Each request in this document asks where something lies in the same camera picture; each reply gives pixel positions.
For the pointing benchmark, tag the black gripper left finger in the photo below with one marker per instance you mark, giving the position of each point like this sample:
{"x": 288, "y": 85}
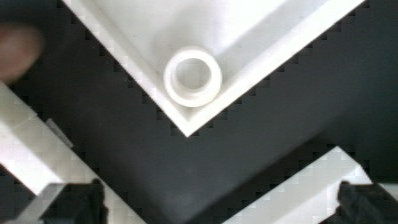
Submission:
{"x": 76, "y": 207}

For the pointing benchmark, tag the white left fence wall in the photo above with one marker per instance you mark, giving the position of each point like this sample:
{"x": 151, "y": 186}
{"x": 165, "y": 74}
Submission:
{"x": 35, "y": 155}

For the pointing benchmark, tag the white right fence wall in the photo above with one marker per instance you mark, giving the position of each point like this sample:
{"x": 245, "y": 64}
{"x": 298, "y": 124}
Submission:
{"x": 300, "y": 201}

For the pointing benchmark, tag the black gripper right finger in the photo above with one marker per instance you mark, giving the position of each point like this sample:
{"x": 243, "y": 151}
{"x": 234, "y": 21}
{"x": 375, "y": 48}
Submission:
{"x": 368, "y": 205}

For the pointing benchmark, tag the white square tabletop part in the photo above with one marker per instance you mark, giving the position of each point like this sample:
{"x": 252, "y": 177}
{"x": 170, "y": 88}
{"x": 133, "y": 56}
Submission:
{"x": 201, "y": 46}

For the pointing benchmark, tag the white fence wall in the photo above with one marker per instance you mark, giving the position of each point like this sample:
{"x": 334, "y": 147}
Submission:
{"x": 35, "y": 155}
{"x": 300, "y": 201}

